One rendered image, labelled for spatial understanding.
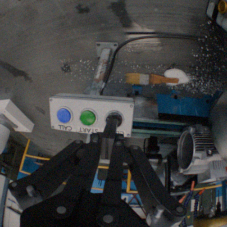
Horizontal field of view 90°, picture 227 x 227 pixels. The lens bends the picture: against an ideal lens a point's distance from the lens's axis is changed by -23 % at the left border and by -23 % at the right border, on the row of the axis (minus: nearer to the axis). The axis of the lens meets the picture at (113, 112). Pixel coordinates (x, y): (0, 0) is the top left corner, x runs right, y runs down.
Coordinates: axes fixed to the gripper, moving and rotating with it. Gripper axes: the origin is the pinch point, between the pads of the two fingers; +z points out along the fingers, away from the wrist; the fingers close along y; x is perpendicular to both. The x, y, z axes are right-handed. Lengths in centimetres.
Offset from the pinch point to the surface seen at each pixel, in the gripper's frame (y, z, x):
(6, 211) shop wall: -524, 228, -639
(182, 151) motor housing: 30, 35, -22
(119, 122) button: 1.0, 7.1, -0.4
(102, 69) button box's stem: -4.8, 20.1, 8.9
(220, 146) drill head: 26.0, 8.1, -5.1
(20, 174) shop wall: -471, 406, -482
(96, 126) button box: -3.4, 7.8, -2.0
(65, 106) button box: -9.6, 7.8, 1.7
